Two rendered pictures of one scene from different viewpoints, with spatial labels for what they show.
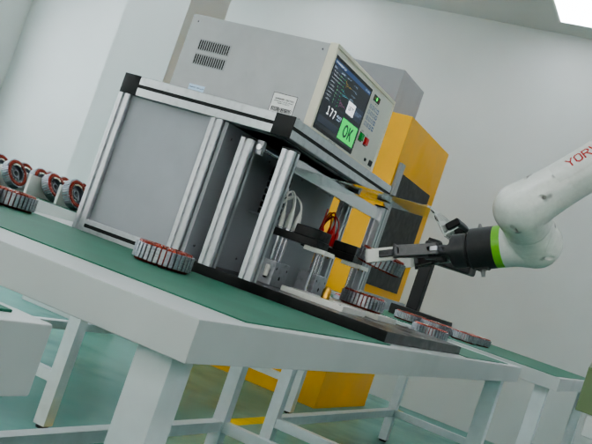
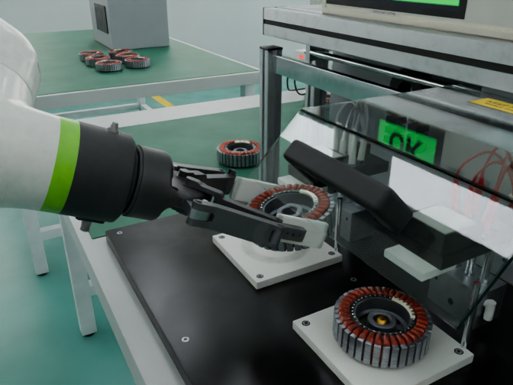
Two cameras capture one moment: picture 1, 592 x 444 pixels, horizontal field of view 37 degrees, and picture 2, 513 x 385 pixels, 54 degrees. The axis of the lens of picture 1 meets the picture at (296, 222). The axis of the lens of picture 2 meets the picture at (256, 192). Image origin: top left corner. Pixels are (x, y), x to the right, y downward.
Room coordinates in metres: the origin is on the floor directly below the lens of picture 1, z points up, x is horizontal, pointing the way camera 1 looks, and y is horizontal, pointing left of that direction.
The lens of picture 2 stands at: (2.32, -0.68, 1.19)
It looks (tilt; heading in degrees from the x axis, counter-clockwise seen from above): 25 degrees down; 126
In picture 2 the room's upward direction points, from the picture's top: straight up
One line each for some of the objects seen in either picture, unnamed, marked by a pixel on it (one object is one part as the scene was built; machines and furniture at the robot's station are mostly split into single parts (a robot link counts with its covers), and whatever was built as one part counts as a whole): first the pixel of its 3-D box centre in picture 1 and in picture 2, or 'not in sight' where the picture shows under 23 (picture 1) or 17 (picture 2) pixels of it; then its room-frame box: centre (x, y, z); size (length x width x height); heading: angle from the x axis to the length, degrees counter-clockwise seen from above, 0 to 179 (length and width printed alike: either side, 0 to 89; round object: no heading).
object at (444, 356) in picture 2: (358, 310); (379, 340); (2.16, -0.22, 0.78); 0.15 x 0.15 x 0.01; 65
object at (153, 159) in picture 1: (148, 176); not in sight; (1.92, 0.34, 0.91); 0.28 x 0.03 x 0.32; 65
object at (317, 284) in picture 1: (310, 284); (465, 290); (2.22, -0.08, 0.80); 0.08 x 0.05 x 0.06; 155
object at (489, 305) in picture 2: not in sight; (488, 311); (2.26, -0.11, 0.80); 0.01 x 0.01 x 0.03; 65
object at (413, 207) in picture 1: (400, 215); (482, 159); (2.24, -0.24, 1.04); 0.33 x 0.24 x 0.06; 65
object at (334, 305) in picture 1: (323, 300); (275, 247); (1.94, -0.11, 0.78); 0.15 x 0.15 x 0.01; 65
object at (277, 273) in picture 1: (270, 271); not in sight; (2.00, 0.02, 0.80); 0.08 x 0.05 x 0.06; 155
